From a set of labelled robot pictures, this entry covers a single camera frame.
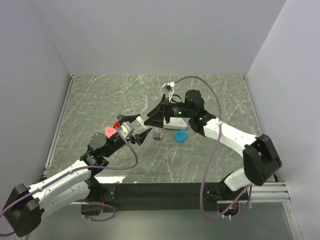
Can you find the small grey plug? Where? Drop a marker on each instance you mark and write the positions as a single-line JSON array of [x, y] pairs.
[[157, 136]]

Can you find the pink triangular power strip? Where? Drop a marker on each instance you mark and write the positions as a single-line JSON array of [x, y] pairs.
[[109, 131]]

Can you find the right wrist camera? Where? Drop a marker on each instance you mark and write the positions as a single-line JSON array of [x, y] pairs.
[[169, 86]]

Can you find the white triangular power strip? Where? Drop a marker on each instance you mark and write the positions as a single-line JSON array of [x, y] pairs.
[[175, 123]]

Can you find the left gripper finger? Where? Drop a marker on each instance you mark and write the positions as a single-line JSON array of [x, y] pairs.
[[127, 118], [140, 138]]

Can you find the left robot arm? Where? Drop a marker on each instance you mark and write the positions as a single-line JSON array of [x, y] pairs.
[[27, 205]]

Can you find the black base beam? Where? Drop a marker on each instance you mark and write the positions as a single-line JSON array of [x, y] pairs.
[[152, 196]]

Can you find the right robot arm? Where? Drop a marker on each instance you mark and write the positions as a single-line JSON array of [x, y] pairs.
[[260, 157]]

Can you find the blue square plug adapter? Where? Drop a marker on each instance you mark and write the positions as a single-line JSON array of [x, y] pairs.
[[180, 136]]

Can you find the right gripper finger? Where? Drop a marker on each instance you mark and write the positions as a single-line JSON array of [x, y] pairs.
[[155, 119], [158, 107]]

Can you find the white square plug adapter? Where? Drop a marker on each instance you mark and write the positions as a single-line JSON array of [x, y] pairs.
[[140, 120]]

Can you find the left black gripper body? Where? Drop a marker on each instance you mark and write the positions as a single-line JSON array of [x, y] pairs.
[[116, 144]]

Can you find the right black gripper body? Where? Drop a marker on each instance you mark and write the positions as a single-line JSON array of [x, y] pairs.
[[176, 110]]

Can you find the aluminium rail frame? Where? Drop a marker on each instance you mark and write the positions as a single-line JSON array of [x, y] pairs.
[[51, 152]]

